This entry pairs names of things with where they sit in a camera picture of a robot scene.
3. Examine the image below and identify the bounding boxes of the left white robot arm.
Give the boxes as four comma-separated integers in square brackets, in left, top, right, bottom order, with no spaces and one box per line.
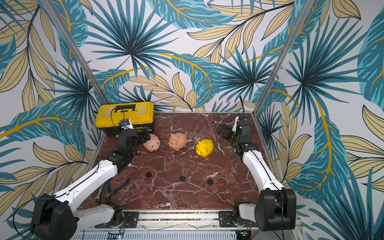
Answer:
[30,129,151,240]

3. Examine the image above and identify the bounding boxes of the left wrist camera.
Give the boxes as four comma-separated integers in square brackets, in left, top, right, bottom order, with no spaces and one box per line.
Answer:
[119,119,135,130]

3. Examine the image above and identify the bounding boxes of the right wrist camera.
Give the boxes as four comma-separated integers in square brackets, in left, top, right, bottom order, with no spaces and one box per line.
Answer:
[232,116,247,132]

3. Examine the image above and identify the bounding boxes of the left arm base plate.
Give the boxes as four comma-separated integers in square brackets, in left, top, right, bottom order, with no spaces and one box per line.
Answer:
[95,211,139,229]

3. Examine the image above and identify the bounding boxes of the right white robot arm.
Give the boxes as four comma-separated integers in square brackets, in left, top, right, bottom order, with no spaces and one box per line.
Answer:
[218,119,297,232]

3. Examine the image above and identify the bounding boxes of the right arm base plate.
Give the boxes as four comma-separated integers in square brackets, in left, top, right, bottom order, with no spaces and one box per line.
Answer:
[219,210,258,228]

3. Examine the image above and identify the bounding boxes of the silver ratchet wrench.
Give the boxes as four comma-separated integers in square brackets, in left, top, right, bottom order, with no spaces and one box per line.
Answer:
[93,183,104,206]

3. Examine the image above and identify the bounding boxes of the yellow black toolbox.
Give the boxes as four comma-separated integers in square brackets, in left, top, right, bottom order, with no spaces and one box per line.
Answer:
[95,102,155,137]

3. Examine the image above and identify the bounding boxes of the blue handled pliers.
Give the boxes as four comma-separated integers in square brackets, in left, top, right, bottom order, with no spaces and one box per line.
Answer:
[105,179,130,200]

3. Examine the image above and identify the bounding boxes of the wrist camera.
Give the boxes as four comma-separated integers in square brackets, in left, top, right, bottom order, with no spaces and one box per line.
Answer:
[232,116,247,132]
[119,119,135,130]

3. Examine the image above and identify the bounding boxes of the pink piggy bank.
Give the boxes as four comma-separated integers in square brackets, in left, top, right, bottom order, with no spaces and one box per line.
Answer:
[168,133,187,151]
[143,134,161,152]

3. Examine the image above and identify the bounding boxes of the aluminium front rail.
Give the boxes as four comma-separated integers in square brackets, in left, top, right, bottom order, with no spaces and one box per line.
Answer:
[50,209,304,232]

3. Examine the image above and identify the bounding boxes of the yellow piggy bank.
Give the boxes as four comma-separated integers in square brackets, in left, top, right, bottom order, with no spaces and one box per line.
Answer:
[196,139,214,158]

